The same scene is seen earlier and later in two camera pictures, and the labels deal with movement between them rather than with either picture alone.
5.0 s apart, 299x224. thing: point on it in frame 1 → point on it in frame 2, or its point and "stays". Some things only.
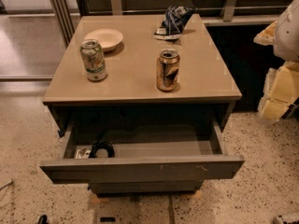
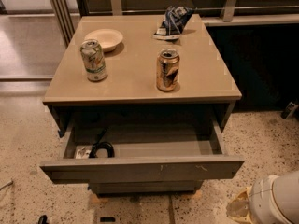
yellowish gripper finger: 266,36 → 238,208
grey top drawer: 146,151 stays
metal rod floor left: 7,184 stays
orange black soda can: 168,69 stays
